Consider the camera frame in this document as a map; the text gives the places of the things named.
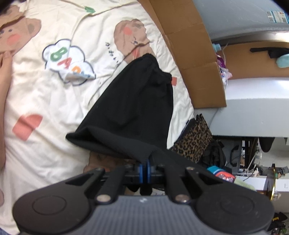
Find light green cloth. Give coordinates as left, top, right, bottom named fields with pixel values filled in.
left=234, top=176, right=256, bottom=191

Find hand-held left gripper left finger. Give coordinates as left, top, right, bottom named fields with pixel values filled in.
left=65, top=159, right=145, bottom=203

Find upright cardboard panel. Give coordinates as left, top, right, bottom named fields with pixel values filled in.
left=217, top=42, right=289, bottom=79

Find cream bear print bed sheet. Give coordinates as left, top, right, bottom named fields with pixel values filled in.
left=0, top=0, right=196, bottom=235

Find black garment pile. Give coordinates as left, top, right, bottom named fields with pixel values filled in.
left=199, top=139, right=226, bottom=168

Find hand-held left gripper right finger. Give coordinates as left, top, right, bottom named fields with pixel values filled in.
left=146, top=159, right=224, bottom=203

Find leopard print garment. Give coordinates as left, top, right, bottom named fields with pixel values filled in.
left=169, top=114, right=213, bottom=164

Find flattened cardboard box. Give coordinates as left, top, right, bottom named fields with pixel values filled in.
left=138, top=0, right=227, bottom=108

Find teal hanging cloth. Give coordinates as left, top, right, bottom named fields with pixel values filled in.
left=277, top=54, right=289, bottom=68

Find grey appliance cabinet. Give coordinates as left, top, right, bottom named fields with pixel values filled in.
left=192, top=0, right=289, bottom=42

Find teal printed garment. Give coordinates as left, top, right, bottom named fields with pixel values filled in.
left=206, top=166, right=236, bottom=183

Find black shorts with patterned trim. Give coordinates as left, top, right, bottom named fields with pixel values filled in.
left=65, top=53, right=217, bottom=197

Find black hanging garment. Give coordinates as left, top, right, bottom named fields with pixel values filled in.
left=249, top=46, right=289, bottom=59

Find grey suitcase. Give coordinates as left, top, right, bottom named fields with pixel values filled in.
left=222, top=140, right=244, bottom=172

